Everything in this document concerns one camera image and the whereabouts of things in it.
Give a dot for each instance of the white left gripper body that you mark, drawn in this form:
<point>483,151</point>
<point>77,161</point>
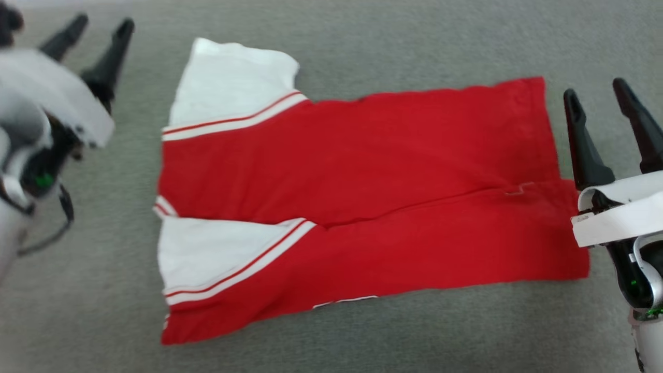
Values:
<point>62,98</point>

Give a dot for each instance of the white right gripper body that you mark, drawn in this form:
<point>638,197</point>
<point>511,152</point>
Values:
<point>627,212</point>

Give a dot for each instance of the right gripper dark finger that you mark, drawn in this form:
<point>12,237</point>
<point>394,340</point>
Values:
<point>582,145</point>
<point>645,134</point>

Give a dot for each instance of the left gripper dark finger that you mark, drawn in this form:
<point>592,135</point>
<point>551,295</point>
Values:
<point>65,39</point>
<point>111,62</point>

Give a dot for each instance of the red and white garment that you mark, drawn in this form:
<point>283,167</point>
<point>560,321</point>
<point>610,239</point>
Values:
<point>388,171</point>

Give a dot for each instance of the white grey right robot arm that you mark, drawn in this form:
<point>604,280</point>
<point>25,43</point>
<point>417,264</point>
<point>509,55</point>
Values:
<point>650,342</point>

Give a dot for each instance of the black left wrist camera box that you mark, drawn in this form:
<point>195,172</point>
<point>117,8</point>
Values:
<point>9,23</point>

